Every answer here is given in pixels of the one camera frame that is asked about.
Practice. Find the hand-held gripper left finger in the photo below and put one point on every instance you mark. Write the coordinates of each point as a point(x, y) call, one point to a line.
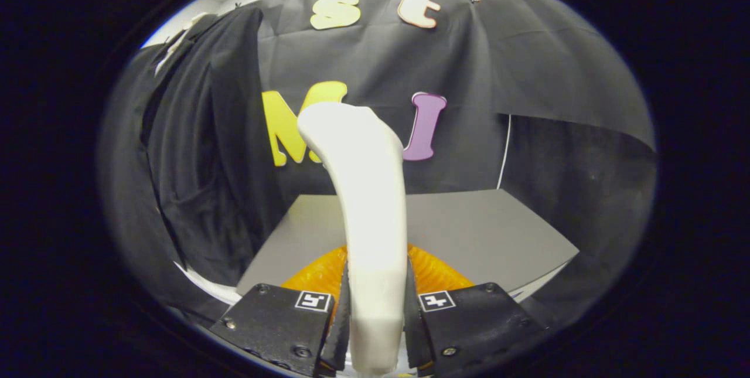
point(342, 331)

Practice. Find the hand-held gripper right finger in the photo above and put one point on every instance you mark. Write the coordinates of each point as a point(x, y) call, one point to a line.
point(412, 331)

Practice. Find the white shirt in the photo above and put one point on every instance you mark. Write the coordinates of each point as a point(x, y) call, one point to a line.
point(217, 291)

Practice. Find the white garment steamer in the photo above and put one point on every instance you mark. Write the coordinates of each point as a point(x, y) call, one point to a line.
point(369, 202)

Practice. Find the black blazer jacket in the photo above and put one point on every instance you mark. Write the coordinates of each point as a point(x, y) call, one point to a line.
point(205, 161)

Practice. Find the grey cabinet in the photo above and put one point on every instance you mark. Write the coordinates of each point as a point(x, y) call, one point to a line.
point(486, 237)

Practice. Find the black backdrop cloth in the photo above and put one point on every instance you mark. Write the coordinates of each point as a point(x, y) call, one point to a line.
point(556, 73)

